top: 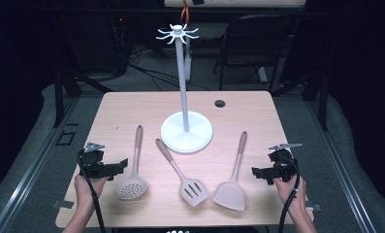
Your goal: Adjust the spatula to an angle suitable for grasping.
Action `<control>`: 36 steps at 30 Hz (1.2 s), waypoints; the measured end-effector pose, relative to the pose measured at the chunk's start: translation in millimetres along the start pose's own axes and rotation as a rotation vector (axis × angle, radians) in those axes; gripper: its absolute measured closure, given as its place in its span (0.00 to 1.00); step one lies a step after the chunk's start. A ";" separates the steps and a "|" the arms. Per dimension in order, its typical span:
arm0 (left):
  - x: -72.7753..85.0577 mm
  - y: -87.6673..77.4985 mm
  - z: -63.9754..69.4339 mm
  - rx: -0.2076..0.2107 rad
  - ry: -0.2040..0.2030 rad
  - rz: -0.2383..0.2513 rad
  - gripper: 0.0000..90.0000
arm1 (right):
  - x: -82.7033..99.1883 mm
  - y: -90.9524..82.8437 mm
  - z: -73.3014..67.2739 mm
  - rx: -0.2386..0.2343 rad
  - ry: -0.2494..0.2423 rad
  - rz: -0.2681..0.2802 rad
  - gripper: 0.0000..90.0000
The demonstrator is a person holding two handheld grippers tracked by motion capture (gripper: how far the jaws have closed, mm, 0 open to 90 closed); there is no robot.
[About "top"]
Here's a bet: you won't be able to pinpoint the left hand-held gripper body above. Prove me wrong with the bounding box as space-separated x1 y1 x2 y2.
77 142 116 180

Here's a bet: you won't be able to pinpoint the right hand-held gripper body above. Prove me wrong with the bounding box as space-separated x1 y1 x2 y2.
268 143 299 183

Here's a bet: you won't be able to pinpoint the beige skimmer spoon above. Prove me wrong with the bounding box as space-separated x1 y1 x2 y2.
113 124 148 201

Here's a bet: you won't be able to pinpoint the beige solid spatula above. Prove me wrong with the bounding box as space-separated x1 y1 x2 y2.
211 130 248 213

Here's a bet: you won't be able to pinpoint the beige slotted spatula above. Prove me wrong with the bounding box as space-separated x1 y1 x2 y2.
155 138 210 208

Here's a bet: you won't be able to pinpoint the white utensil rack stand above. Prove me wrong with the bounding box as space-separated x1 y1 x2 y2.
155 23 214 155

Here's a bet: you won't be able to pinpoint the person's left hand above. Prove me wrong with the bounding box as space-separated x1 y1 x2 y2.
74 174 111 212

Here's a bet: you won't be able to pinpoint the person's right hand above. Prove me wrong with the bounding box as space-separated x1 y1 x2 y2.
273 176 308 213

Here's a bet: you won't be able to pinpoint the black metal stand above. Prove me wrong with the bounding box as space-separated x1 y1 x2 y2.
52 66 114 129
271 69 331 132

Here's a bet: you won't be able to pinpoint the white table leg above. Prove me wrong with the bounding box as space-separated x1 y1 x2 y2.
183 36 193 83
257 66 269 83

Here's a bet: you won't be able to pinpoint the black folding chair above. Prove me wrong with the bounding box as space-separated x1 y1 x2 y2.
212 14 297 93

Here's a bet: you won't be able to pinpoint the white table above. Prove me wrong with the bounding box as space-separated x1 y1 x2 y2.
163 0 307 9

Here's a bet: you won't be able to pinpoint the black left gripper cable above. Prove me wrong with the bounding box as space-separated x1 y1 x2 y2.
77 154 108 233

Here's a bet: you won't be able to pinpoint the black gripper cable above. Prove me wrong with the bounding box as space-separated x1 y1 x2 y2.
77 154 108 233
277 155 302 233

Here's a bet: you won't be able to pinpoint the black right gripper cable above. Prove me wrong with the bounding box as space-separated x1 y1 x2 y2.
277 155 302 233

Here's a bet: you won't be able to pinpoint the metal table bracket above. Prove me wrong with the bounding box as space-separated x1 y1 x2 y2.
305 203 324 213
51 199 75 210

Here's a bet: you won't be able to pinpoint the metal floor rail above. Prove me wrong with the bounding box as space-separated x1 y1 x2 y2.
0 96 80 233
305 96 378 233

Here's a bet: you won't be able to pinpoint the black floor cables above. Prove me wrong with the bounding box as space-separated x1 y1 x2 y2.
113 16 211 92

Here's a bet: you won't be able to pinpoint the orange strap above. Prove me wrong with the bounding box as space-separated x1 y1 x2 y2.
179 0 191 25

